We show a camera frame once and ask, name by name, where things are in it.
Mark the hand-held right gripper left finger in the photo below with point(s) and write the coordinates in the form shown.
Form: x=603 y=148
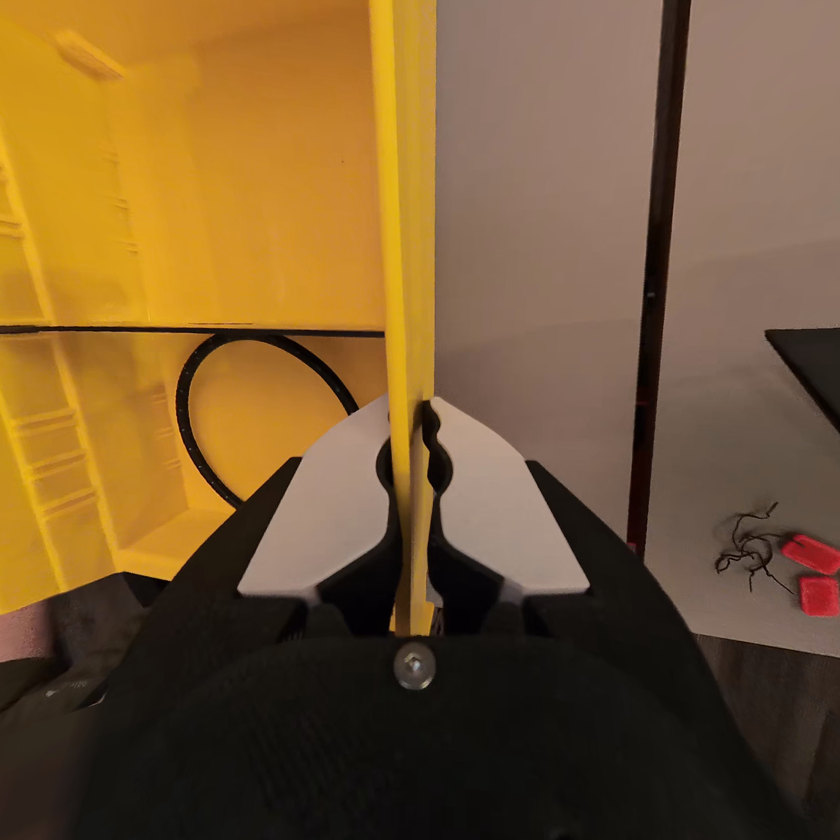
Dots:
x=315 y=518

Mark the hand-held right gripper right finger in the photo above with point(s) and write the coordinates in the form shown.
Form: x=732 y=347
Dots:
x=512 y=518

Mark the yellow plastic bin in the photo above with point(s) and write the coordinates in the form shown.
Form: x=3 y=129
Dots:
x=262 y=197

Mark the black thread tangle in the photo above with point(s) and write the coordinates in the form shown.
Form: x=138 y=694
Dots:
x=748 y=548

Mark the red pad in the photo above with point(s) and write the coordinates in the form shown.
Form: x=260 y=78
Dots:
x=820 y=597
x=814 y=554

